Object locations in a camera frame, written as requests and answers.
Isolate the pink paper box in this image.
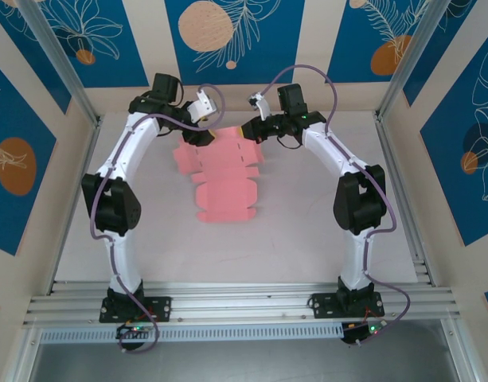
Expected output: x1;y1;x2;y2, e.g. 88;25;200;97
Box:
172;126;267;224

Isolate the black controller board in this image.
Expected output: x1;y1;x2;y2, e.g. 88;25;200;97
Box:
115;322;155;341
341;320;388;345

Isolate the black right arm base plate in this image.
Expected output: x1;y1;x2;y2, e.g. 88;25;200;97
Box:
309;292;386;319

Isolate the aluminium frame post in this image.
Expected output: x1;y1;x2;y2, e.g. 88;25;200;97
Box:
377;0;454;120
18;0;103;128

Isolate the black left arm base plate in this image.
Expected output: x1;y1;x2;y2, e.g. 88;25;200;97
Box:
99;296;173;323

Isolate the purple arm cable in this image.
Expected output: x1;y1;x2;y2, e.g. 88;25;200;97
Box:
90;83;227;354
263;64;412;347

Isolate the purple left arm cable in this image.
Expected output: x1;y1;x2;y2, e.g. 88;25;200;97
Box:
90;83;227;354

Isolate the aluminium mounting rail beam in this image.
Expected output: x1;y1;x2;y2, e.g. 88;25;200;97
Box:
22;280;463;329

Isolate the black left controller board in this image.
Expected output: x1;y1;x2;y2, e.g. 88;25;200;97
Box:
115;322;155;341

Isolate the aluminium side rail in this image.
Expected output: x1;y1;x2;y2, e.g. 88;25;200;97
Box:
373;113;434;286
48;119;103;295

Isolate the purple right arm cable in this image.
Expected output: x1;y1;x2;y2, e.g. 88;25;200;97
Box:
263;64;412;347

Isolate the grey slotted cable duct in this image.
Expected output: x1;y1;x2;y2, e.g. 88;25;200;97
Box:
40;322;344;344

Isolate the black right controller board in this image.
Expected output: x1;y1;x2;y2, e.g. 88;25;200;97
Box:
341;320;388;345

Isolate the grey metal sheet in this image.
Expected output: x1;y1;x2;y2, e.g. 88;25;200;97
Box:
28;340;462;382

